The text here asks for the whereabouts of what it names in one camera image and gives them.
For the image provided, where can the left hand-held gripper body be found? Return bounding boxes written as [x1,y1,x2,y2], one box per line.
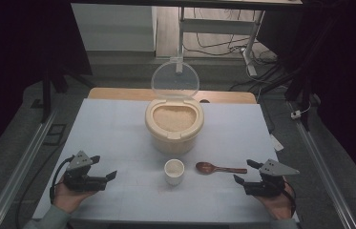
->
[62,150,108,193]

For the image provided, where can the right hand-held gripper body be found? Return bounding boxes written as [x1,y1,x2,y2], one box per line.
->
[243,158,301,198]

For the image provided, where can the brown wooden spoon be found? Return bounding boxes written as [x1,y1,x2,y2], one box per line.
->
[195,161,248,176]

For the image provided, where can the white cup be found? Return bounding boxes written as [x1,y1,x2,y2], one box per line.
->
[163,158,186,187]

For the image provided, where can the cream rice container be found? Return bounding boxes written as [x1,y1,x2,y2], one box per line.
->
[144,97,205,156]

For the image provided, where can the uncooked rice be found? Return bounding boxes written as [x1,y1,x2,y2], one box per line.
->
[152,105,197,133]

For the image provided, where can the person's left hand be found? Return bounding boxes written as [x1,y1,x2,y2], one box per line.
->
[52,178,97,215]

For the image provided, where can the person's right hand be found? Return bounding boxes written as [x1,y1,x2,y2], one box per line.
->
[254,183,296,221]

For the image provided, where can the white paper tag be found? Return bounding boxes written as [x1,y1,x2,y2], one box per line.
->
[269,134,285,153]

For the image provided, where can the white table sheet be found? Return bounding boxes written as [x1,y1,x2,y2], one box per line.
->
[31,97,300,224]

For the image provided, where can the black metal stand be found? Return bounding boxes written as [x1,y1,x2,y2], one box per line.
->
[260,18,336,132]
[31,60,96,124]

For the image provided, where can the clear round container lid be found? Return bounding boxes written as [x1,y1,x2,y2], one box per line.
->
[150,56,200,99]

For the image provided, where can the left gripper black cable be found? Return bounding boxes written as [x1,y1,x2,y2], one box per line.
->
[49,155,75,205]

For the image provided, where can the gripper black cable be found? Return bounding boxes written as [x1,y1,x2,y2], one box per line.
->
[49,155,75,205]
[281,179,298,218]

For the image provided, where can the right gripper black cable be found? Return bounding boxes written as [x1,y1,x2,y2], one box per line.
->
[281,179,298,218]

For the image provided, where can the black floor frame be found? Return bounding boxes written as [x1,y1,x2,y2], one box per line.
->
[43,123,68,147]

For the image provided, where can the aluminium rail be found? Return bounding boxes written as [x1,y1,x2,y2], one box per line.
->
[0,108,59,229]
[288,101,356,229]

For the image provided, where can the black floor cables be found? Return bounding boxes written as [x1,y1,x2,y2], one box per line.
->
[181,8,291,94]

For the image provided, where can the white desk frame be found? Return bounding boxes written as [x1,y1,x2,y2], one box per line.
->
[176,6,266,77]

